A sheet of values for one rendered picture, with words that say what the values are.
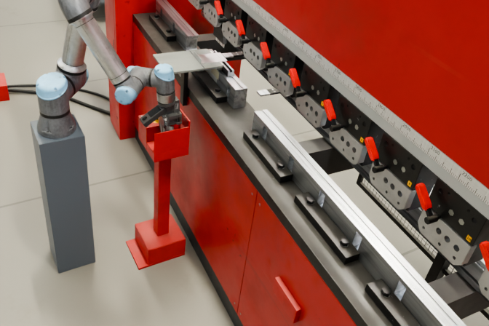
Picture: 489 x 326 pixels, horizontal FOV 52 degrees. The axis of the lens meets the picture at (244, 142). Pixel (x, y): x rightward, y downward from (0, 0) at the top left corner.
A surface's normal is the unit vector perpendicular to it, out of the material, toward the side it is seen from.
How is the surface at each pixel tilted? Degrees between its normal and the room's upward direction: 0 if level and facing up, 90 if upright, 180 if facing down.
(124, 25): 90
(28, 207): 0
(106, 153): 0
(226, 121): 0
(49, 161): 90
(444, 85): 90
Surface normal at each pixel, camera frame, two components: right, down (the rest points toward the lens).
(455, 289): 0.11, -0.81
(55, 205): 0.49, 0.55
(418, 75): -0.89, 0.18
